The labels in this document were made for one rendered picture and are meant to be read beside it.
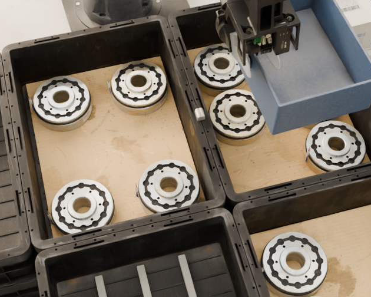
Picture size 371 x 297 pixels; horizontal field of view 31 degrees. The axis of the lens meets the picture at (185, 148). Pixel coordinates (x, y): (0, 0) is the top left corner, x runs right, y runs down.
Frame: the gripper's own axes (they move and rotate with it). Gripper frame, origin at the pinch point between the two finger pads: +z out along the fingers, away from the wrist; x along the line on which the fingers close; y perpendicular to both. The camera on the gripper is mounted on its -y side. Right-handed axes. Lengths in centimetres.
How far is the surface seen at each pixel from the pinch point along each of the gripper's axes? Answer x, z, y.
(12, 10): -36, 39, -59
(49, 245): -35.1, 15.7, 11.0
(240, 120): 0.1, 25.3, -5.4
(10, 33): -38, 39, -52
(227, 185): -7.1, 18.3, 9.1
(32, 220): -36.8, 15.6, 6.3
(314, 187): 5.7, 19.4, 13.4
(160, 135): -13.9, 27.7, -8.7
